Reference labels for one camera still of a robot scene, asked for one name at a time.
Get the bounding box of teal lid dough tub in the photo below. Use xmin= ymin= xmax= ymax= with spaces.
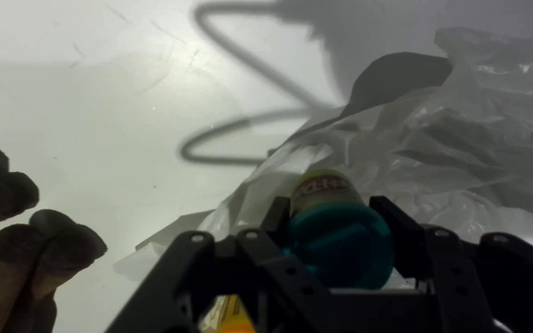
xmin=286 ymin=166 xmax=395 ymax=288

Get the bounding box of white plastic bag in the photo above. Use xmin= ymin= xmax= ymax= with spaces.
xmin=115 ymin=29 xmax=533 ymax=281

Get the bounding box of brown plush toy animal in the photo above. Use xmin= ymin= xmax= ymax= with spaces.
xmin=0 ymin=150 xmax=108 ymax=333

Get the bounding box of yellow lid dough tub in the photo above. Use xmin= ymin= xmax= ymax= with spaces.
xmin=199 ymin=294 xmax=256 ymax=333

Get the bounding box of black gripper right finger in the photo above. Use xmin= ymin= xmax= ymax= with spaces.
xmin=371 ymin=196 xmax=533 ymax=333

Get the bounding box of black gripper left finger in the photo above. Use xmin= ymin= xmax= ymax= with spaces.
xmin=106 ymin=194 xmax=343 ymax=333

